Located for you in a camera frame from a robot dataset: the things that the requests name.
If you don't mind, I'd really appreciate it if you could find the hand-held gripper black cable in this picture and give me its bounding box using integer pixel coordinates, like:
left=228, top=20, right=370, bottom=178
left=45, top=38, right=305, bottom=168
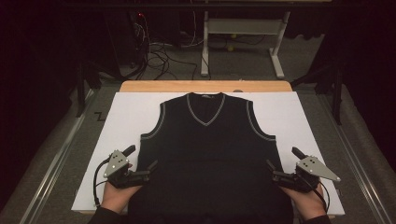
left=92, top=157, right=112, bottom=208
left=306, top=176, right=331, bottom=213

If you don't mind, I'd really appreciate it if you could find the tangle of floor cables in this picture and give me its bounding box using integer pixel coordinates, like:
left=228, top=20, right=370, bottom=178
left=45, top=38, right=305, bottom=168
left=134, top=12, right=200, bottom=81

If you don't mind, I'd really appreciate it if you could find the right hand-held gripper black cable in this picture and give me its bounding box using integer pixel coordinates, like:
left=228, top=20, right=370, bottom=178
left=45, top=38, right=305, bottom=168
left=306, top=176, right=331, bottom=213

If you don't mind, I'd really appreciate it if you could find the person's right hand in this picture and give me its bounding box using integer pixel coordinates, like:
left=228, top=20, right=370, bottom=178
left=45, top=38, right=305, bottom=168
left=279, top=184, right=328, bottom=221

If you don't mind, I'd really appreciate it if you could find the dark equipment with red light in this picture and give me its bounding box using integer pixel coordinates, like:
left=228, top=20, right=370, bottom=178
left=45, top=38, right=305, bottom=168
left=104, top=10, right=148, bottom=68

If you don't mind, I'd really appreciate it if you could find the black metal stand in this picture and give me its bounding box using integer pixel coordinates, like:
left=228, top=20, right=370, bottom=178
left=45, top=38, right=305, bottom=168
left=290, top=60, right=344, bottom=126
left=75, top=59, right=104, bottom=119

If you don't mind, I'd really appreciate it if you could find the white paper sheet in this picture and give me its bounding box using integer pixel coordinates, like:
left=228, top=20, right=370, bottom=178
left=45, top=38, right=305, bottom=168
left=71, top=91, right=346, bottom=217

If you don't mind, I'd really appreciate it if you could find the metal floor rail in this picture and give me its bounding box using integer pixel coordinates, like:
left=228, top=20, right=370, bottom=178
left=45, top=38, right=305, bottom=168
left=317, top=92, right=394, bottom=224
left=18, top=89, right=95, bottom=224

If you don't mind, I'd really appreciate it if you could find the white metal desk frame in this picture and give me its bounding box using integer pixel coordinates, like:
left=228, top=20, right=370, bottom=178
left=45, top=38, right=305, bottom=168
left=200, top=10, right=291, bottom=79

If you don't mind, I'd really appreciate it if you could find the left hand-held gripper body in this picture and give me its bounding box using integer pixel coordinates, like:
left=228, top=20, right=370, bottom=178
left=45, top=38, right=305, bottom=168
left=103, top=149, right=151, bottom=189

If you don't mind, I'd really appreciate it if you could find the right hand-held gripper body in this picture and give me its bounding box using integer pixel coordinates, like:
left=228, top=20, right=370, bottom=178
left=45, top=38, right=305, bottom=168
left=272, top=156, right=341, bottom=193

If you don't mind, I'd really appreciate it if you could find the person's left hand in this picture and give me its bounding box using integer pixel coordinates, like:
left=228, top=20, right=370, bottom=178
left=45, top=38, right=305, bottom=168
left=100, top=181, right=143, bottom=215

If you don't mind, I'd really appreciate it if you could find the left hand-held gripper black cable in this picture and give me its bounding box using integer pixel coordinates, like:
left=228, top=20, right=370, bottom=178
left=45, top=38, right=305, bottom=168
left=92, top=157, right=112, bottom=208

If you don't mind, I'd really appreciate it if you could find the black knitted vest grey trim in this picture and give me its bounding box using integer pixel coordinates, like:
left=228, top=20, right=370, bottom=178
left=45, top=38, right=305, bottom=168
left=127, top=91, right=294, bottom=224

